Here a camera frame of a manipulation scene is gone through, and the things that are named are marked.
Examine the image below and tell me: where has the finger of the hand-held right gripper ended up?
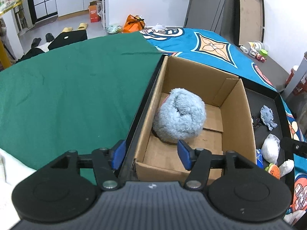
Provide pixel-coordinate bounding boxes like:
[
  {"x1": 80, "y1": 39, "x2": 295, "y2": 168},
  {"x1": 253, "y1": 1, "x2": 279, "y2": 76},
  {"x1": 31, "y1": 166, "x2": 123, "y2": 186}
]
[{"x1": 279, "y1": 136, "x2": 307, "y2": 160}]

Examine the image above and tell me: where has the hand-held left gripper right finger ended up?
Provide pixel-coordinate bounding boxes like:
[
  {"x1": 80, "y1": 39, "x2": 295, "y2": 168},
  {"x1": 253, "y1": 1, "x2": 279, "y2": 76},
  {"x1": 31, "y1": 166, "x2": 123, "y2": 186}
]
[{"x1": 177, "y1": 139, "x2": 258, "y2": 190}]

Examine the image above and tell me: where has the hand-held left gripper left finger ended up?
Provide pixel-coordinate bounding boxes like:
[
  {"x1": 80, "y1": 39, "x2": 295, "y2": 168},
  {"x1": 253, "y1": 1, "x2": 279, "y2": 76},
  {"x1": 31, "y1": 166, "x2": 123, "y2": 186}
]
[{"x1": 49, "y1": 139, "x2": 127, "y2": 190}]

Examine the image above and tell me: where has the small white soft bundle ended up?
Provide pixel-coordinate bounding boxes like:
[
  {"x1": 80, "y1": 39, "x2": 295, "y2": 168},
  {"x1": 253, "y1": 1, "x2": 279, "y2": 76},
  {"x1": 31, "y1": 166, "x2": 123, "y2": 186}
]
[{"x1": 278, "y1": 159, "x2": 295, "y2": 176}]

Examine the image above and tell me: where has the white ball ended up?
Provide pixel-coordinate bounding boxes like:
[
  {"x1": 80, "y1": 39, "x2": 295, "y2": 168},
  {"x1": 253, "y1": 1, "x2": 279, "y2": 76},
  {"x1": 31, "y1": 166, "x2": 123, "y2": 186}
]
[{"x1": 261, "y1": 134, "x2": 281, "y2": 164}]

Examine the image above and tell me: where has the watermelon slice plush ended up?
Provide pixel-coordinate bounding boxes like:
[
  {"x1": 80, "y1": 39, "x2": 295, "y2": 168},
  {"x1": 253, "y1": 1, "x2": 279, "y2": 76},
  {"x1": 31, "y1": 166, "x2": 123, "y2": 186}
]
[{"x1": 264, "y1": 163, "x2": 281, "y2": 180}]

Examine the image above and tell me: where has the blue and white packet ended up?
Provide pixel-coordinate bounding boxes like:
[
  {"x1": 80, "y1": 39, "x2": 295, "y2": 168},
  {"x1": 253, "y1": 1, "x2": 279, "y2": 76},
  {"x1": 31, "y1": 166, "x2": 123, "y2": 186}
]
[{"x1": 255, "y1": 149, "x2": 264, "y2": 169}]

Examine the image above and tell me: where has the light blue fluffy plush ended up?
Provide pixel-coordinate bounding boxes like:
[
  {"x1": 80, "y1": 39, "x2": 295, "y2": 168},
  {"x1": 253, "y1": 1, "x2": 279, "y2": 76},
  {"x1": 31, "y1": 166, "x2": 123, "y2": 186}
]
[{"x1": 153, "y1": 88, "x2": 207, "y2": 142}]

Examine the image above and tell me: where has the blue octopus plush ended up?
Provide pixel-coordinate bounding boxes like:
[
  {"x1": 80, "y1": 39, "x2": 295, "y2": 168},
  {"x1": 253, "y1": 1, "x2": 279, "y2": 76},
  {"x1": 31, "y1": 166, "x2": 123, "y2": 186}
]
[{"x1": 260, "y1": 105, "x2": 278, "y2": 131}]

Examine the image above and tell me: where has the black tray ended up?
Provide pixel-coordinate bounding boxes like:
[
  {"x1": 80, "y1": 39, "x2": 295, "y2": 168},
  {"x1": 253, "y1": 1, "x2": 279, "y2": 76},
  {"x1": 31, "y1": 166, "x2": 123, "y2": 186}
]
[{"x1": 117, "y1": 54, "x2": 298, "y2": 197}]

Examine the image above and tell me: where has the brown cardboard box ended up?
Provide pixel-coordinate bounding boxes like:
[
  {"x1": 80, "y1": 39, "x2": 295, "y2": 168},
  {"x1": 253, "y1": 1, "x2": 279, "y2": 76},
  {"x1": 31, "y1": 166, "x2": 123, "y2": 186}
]
[{"x1": 133, "y1": 56, "x2": 257, "y2": 185}]

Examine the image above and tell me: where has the black beaded charm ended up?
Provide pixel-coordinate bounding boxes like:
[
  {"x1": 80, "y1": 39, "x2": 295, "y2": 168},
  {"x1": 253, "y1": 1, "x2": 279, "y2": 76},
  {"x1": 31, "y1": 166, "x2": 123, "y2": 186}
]
[{"x1": 251, "y1": 115, "x2": 262, "y2": 129}]

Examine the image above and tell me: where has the white furniture leg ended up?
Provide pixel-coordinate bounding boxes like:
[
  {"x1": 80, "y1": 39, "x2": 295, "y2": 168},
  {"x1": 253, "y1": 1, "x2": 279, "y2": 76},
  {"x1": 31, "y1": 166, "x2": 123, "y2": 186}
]
[{"x1": 283, "y1": 53, "x2": 307, "y2": 108}]

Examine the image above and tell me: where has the red and white cup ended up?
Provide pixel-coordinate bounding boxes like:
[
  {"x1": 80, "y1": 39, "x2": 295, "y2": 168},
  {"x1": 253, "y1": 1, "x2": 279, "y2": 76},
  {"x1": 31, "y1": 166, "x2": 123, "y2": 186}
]
[{"x1": 285, "y1": 65, "x2": 299, "y2": 87}]

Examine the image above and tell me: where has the green cloth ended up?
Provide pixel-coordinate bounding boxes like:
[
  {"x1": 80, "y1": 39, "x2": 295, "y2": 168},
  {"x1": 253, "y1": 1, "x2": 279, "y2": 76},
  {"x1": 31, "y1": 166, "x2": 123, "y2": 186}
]
[{"x1": 0, "y1": 31, "x2": 166, "y2": 173}]

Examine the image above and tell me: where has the white bedding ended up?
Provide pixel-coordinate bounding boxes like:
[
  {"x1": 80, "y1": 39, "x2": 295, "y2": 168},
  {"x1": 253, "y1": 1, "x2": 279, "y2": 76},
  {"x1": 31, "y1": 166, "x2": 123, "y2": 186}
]
[{"x1": 0, "y1": 147, "x2": 37, "y2": 221}]

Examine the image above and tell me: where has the blue printed blanket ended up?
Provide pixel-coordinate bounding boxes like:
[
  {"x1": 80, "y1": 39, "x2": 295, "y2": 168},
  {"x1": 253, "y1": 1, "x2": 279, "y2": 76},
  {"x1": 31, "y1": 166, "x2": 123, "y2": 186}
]
[{"x1": 139, "y1": 27, "x2": 307, "y2": 226}]

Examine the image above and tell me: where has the green bag of goods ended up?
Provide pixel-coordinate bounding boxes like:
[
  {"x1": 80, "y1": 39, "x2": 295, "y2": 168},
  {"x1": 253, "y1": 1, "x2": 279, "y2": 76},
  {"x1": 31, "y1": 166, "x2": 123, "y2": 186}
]
[{"x1": 106, "y1": 23, "x2": 124, "y2": 34}]

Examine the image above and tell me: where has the orange bag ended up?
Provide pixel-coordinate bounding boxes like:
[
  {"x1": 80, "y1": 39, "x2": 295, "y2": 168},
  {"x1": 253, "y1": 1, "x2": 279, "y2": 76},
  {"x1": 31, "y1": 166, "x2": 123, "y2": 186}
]
[{"x1": 123, "y1": 14, "x2": 146, "y2": 33}]

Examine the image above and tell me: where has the black and white garment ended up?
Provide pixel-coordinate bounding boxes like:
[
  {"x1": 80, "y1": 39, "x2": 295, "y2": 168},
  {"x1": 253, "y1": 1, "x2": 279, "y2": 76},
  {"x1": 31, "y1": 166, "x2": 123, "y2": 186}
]
[{"x1": 16, "y1": 42, "x2": 52, "y2": 61}]

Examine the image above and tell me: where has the black framed brown board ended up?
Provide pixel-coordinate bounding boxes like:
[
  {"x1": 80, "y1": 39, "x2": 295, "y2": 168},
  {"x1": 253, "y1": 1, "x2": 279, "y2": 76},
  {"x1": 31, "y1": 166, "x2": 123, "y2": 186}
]
[{"x1": 234, "y1": 0, "x2": 265, "y2": 47}]

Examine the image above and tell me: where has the white storage rack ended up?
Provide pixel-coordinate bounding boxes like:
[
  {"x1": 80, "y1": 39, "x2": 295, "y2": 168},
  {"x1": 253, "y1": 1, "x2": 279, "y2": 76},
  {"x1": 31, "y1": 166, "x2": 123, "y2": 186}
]
[{"x1": 100, "y1": 0, "x2": 107, "y2": 30}]

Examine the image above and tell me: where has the orange cardboard box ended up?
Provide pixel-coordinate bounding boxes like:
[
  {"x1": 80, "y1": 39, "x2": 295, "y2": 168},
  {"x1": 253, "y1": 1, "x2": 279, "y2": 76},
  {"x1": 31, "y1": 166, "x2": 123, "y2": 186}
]
[{"x1": 87, "y1": 1, "x2": 102, "y2": 23}]

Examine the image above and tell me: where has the grey door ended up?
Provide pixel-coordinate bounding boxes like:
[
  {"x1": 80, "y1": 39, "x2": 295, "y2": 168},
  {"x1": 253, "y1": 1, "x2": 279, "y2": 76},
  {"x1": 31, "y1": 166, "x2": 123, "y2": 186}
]
[{"x1": 183, "y1": 0, "x2": 234, "y2": 33}]

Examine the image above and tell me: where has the yellow table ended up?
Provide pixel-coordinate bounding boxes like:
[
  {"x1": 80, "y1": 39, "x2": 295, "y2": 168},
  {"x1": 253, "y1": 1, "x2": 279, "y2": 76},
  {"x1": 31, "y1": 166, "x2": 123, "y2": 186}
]
[{"x1": 0, "y1": 0, "x2": 23, "y2": 70}]

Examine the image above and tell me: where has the white cabinet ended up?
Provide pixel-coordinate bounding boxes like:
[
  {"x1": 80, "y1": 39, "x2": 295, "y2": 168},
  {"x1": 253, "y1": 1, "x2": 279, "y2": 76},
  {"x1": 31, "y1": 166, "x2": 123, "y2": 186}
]
[{"x1": 53, "y1": 0, "x2": 101, "y2": 21}]

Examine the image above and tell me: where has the black framed glass door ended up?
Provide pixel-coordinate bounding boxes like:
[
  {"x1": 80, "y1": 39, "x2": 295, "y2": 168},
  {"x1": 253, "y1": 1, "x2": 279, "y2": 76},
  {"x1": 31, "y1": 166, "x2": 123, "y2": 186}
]
[{"x1": 26, "y1": 0, "x2": 58, "y2": 23}]

